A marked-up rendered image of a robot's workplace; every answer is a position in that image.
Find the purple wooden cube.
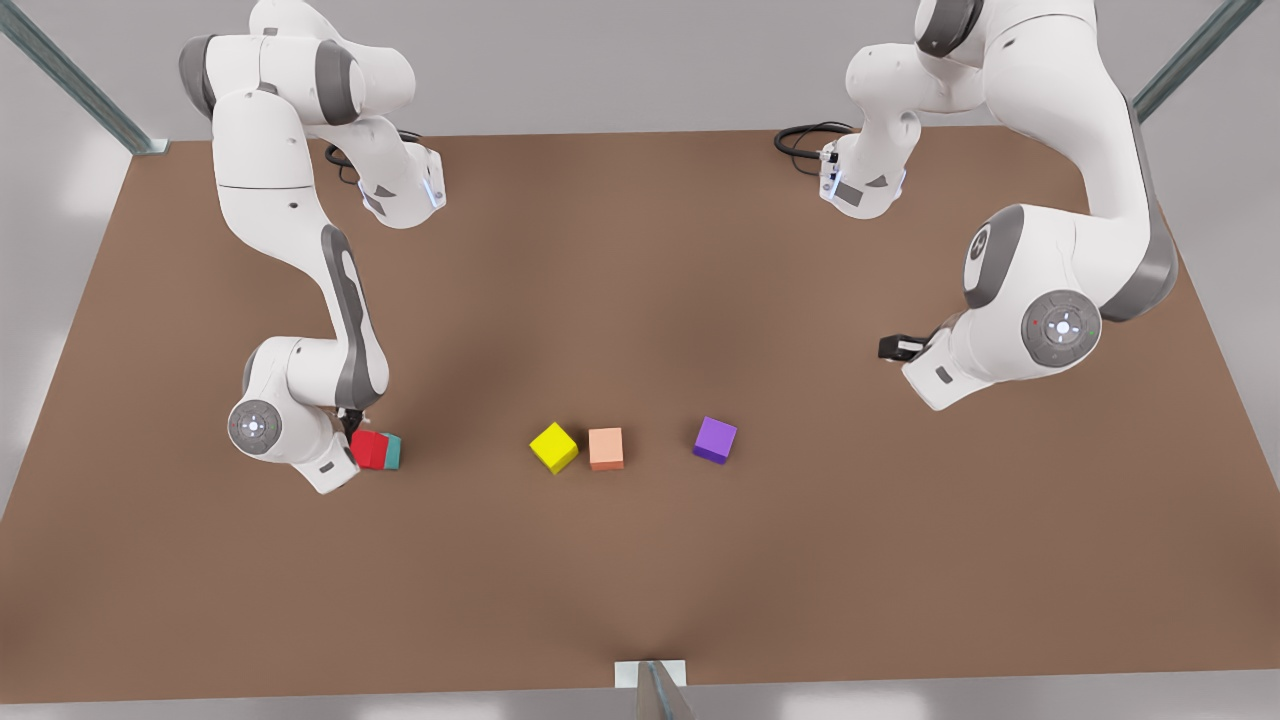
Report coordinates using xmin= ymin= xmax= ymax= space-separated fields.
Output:
xmin=692 ymin=416 xmax=739 ymax=465

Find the yellow wooden cube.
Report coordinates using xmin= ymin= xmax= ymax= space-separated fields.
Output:
xmin=529 ymin=421 xmax=580 ymax=475

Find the black cable loop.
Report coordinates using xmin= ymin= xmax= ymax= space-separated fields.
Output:
xmin=324 ymin=130 xmax=425 ymax=187
xmin=774 ymin=122 xmax=857 ymax=179

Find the silver frame post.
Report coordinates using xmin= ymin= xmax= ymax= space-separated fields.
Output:
xmin=614 ymin=660 xmax=697 ymax=720
xmin=1133 ymin=0 xmax=1264 ymax=124
xmin=0 ymin=0 xmax=170 ymax=156

